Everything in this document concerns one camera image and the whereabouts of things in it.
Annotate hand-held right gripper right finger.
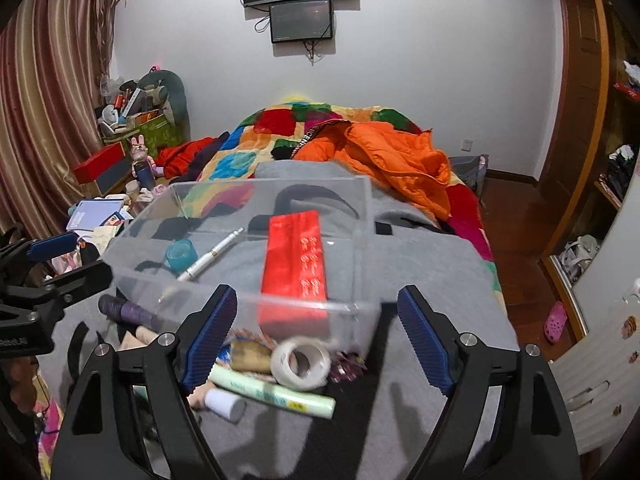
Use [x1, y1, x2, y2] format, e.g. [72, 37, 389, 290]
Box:
[397, 284, 584, 480]

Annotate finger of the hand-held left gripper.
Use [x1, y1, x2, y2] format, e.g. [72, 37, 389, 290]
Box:
[0, 260, 114, 312]
[0, 231, 81, 283]

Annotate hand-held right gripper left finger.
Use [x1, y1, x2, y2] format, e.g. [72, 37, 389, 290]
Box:
[50, 284, 239, 480]

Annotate dark purple bottle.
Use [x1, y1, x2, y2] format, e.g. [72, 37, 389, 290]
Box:
[98, 294, 162, 332]

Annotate beige wooden handle brush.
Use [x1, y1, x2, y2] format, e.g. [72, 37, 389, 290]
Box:
[187, 382, 249, 424]

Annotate white tape roll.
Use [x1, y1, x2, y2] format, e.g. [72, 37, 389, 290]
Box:
[270, 336, 333, 392]

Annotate green and white tube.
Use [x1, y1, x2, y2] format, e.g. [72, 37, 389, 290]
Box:
[207, 364, 337, 420]

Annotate clear plastic storage box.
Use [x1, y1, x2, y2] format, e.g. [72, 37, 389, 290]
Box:
[102, 176, 382, 357]

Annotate tan pouch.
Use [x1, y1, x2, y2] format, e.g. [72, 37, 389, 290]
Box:
[227, 340, 276, 374]

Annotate blue notebook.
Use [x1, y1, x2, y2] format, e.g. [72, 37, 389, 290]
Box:
[66, 199, 127, 232]

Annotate pink beige tube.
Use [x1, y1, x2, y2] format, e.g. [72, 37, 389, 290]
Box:
[119, 326, 172, 357]

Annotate shiny dark wrapper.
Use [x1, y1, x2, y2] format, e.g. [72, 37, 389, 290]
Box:
[330, 352, 369, 384]

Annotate white pen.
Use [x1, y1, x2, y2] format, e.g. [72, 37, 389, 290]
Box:
[176, 226, 247, 282]

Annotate teal tape roll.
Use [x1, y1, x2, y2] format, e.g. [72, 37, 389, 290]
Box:
[165, 240, 197, 271]

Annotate red flat box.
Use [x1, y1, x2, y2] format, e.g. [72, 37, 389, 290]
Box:
[74, 141, 132, 186]

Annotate red envelope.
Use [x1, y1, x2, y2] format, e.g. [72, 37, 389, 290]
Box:
[257, 210, 332, 342]

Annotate pink rabbit toy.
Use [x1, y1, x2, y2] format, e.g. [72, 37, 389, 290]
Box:
[130, 135, 151, 169]

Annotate pink clog shoe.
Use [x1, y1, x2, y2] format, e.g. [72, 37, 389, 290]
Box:
[544, 301, 569, 345]

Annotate striped curtain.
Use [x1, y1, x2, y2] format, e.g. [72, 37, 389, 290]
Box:
[0, 0, 127, 242]

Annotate red garment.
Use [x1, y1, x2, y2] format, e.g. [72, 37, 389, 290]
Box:
[155, 137, 221, 179]

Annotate green cardboard box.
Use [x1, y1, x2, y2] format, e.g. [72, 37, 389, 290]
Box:
[127, 112, 186, 154]

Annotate white wardrobe door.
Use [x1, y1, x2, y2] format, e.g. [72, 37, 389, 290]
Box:
[545, 175, 640, 461]

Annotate white shoes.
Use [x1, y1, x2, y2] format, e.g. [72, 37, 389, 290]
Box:
[559, 235, 601, 282]

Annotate colourful patchwork quilt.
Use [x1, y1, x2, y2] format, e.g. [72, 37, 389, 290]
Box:
[182, 102, 505, 307]

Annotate dark purple garment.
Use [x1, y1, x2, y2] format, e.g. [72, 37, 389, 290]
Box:
[192, 132, 232, 182]

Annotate orange puffer jacket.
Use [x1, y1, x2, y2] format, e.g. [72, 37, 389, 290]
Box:
[292, 121, 454, 222]

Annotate grey green neck pillow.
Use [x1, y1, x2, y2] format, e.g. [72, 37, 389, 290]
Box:
[137, 69, 191, 142]

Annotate black bag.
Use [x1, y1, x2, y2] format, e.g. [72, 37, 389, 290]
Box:
[599, 145, 639, 202]

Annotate brown wooden door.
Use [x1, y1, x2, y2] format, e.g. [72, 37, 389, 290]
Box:
[536, 0, 610, 257]

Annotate small wall monitor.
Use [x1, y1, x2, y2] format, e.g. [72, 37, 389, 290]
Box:
[270, 0, 335, 44]

